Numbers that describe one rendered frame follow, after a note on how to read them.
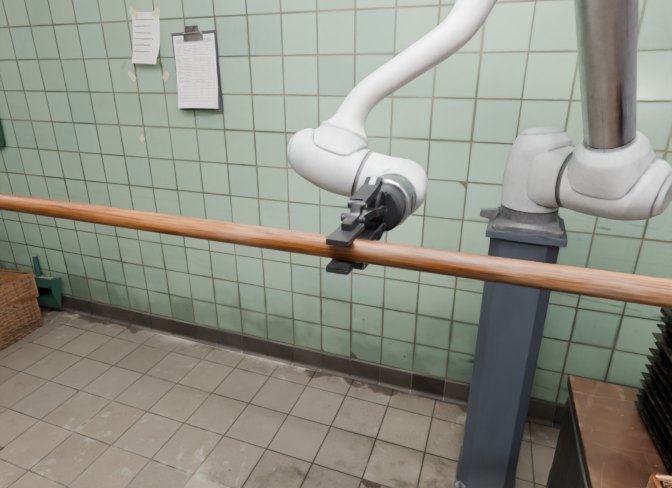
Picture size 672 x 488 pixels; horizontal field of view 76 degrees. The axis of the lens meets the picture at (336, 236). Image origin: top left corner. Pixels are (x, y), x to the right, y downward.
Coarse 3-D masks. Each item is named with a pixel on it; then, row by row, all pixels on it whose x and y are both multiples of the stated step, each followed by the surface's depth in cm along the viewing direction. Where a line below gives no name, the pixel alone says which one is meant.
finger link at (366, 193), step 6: (366, 180) 66; (378, 180) 65; (366, 186) 64; (372, 186) 64; (378, 186) 64; (360, 192) 62; (366, 192) 62; (372, 192) 62; (378, 192) 65; (354, 198) 60; (360, 198) 60; (366, 198) 60; (372, 198) 62; (348, 204) 59; (354, 204) 59; (360, 204) 58; (366, 204) 59
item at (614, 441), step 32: (576, 384) 123; (608, 384) 123; (576, 416) 112; (608, 416) 112; (640, 416) 112; (576, 448) 111; (608, 448) 102; (640, 448) 102; (576, 480) 107; (608, 480) 94; (640, 480) 94
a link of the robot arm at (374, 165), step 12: (372, 156) 83; (384, 156) 84; (360, 168) 82; (372, 168) 81; (384, 168) 80; (396, 168) 80; (408, 168) 81; (420, 168) 85; (360, 180) 82; (420, 180) 80; (420, 192) 80; (420, 204) 82
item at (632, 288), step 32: (128, 224) 67; (160, 224) 64; (192, 224) 63; (224, 224) 61; (320, 256) 57; (352, 256) 55; (384, 256) 53; (416, 256) 52; (448, 256) 51; (480, 256) 50; (544, 288) 48; (576, 288) 46; (608, 288) 45; (640, 288) 44
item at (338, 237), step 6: (360, 228) 57; (330, 234) 55; (336, 234) 55; (342, 234) 55; (348, 234) 55; (354, 234) 55; (330, 240) 53; (336, 240) 53; (342, 240) 53; (348, 240) 53; (342, 246) 53; (348, 246) 53
